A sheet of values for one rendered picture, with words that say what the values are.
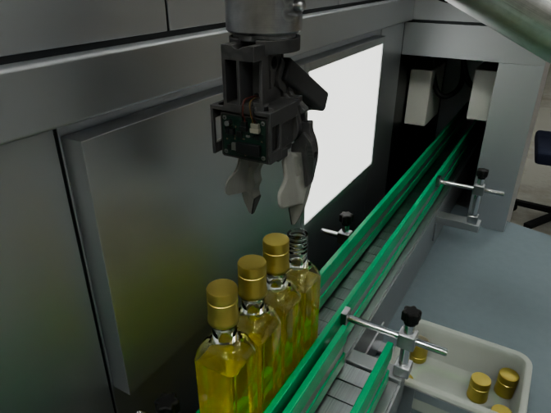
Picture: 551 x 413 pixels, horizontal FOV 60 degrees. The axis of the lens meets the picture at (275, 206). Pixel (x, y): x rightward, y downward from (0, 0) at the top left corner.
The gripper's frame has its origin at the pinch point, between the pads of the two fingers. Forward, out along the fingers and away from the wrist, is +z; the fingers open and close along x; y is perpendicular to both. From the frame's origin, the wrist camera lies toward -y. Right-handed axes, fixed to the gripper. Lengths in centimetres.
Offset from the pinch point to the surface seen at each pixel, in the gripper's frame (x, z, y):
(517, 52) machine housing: 17, -6, -98
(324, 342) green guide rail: 4.6, 25.3, -7.0
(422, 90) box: -8, 9, -110
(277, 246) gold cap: 1.0, 4.6, 1.3
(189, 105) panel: -11.7, -11.1, 0.4
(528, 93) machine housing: 22, 4, -98
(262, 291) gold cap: 1.8, 8.0, 6.3
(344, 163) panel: -11, 15, -53
